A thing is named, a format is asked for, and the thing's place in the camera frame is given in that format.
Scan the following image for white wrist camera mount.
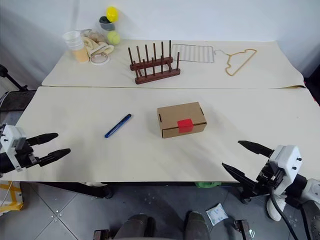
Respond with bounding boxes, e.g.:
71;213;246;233
0;124;27;173
268;144;304;201

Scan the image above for white rounded floor object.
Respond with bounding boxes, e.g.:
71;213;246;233
265;196;286;222

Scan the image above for dark wooden peg rack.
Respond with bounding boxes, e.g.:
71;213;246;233
127;39;182;86

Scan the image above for thin white cable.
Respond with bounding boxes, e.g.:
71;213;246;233
0;180;15;209

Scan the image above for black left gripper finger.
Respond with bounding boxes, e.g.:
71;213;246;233
36;148;72;168
26;132;59;147

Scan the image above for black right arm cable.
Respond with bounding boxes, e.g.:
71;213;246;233
270;186;301;240

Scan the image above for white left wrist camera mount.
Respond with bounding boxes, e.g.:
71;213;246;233
0;124;27;173

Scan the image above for dark metal bracket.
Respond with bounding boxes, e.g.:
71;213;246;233
93;228;110;240
233;219;256;240

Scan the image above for yellow wire clothes hanger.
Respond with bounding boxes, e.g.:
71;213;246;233
214;48;258;77

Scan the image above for beige table cover sheet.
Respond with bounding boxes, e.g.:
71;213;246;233
0;85;320;184

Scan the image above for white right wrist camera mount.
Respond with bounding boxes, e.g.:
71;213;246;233
268;144;304;201

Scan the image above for brown cardboard box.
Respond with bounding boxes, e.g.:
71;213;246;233
156;101;208;139

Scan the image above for yellow plastic egg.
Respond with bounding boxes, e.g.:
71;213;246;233
105;6;119;22

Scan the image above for stack of white paper cups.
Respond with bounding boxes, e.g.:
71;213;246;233
62;30;85;51

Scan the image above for dark rounded shape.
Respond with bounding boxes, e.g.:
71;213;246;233
113;214;156;240
184;210;210;240

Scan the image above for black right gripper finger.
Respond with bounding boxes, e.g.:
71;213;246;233
237;140;275;159
221;162;259;198

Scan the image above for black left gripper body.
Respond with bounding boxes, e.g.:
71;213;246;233
15;142;42;170

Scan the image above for beige cloth gloves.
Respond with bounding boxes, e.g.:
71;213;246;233
80;29;116;60

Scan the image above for clear plastic container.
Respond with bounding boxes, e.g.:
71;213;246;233
95;15;119;38

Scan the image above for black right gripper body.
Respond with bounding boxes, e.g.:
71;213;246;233
254;159;284;195

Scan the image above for white tape roll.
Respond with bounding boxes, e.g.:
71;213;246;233
89;53;111;67

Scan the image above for yellow-green tennis ball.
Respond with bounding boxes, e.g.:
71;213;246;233
107;30;121;46

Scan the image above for green plastic bag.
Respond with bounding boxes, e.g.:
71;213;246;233
194;181;222;189

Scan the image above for white paper packet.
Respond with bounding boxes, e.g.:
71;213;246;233
205;202;229;226

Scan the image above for black tripod stand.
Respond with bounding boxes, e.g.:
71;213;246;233
0;64;29;92

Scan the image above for red cube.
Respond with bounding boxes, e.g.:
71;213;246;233
177;118;194;133

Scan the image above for metal wire grid rack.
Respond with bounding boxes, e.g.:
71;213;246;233
170;43;217;64

